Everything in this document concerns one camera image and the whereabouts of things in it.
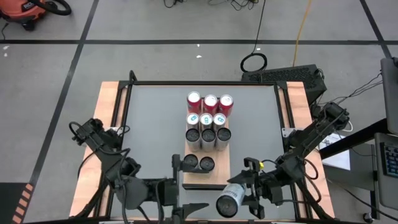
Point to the black table frame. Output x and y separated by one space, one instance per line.
202 83

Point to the light wooden shelf board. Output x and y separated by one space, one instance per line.
217 169

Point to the white Celsius can yellow band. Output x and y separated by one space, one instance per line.
223 137

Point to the red soda can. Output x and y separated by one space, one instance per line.
226 104
194 99
211 104

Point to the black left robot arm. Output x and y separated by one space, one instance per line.
109 155

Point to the black metal shelf frame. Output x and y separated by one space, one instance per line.
202 187

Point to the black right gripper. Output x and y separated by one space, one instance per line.
267 188

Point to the blue silver Red Bull can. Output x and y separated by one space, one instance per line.
219 122
192 121
206 122

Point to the grey laptop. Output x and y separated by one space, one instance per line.
388 174

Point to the black metal beam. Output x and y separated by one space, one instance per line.
351 140

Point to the orange shop vacuum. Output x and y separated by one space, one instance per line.
23 9

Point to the white paper sheet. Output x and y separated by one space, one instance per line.
337 158

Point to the black caster wheel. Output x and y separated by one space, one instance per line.
367 216

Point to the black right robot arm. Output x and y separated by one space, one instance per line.
311 137

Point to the grey monitor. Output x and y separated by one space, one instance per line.
390 87

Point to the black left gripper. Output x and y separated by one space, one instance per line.
166 191

